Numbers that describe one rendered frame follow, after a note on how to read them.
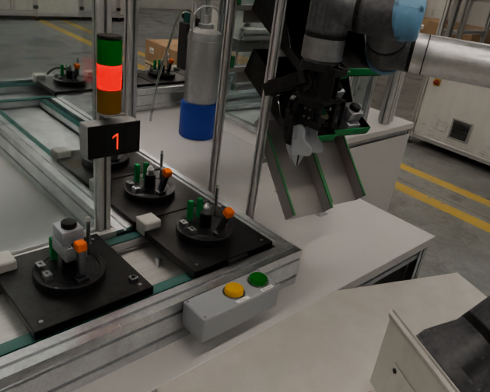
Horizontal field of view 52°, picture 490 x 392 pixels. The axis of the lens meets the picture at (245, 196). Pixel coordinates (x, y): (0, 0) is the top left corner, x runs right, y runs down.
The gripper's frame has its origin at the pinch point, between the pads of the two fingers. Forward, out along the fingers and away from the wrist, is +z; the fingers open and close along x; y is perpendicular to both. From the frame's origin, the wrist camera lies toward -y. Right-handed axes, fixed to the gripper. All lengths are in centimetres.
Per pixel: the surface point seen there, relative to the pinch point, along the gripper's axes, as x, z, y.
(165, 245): -16.4, 26.4, -19.4
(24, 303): -49, 26, -16
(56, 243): -41.1, 18.5, -20.9
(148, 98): 54, 32, -137
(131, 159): 2, 26, -66
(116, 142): -23.8, 3.5, -29.2
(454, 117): 404, 83, -140
